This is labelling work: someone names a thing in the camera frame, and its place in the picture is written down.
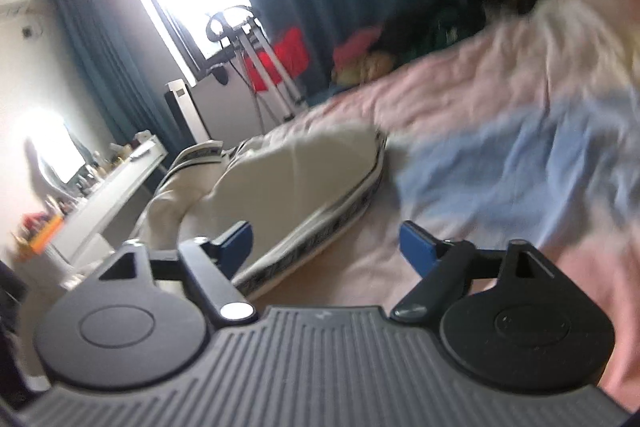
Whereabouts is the cream sweatshirt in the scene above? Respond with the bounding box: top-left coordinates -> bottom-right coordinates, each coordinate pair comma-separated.
144,127 -> 389,299

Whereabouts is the pastel pink blanket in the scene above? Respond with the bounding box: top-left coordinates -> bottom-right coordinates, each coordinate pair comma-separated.
220,0 -> 640,408

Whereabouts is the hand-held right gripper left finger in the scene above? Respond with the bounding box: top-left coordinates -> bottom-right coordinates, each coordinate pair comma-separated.
98,221 -> 255,324

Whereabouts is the pink and yellow plush toy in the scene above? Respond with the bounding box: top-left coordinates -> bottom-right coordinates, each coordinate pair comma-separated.
332,29 -> 397,86

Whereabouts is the white desk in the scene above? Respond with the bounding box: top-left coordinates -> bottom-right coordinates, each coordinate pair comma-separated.
30,141 -> 169,279

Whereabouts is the orange box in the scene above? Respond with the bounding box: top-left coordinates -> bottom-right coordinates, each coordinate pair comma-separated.
16,213 -> 67,254

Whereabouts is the white tower appliance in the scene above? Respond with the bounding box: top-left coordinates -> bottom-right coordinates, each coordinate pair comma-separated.
164,78 -> 212,148

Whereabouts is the red cloth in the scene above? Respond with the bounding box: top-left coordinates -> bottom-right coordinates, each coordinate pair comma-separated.
247,26 -> 312,94

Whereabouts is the desk mirror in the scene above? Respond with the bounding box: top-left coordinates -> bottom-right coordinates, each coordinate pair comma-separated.
29,109 -> 90,188

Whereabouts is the pile of dark clothes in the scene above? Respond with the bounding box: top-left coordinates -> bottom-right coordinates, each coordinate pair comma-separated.
380,4 -> 501,68

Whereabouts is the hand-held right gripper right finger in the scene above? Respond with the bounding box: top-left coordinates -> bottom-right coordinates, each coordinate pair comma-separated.
389,220 -> 551,323

